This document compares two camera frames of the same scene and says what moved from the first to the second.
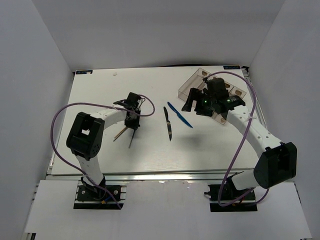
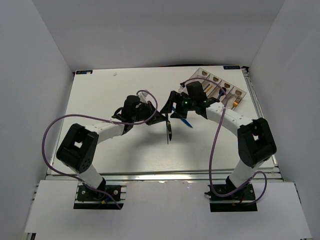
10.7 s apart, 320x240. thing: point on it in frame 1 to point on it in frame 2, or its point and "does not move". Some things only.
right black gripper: x=194 y=95 to x=173 y=97
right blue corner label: x=231 y=67 does not move
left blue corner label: x=84 y=72 does not move
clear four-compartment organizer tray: x=198 y=80 does not move
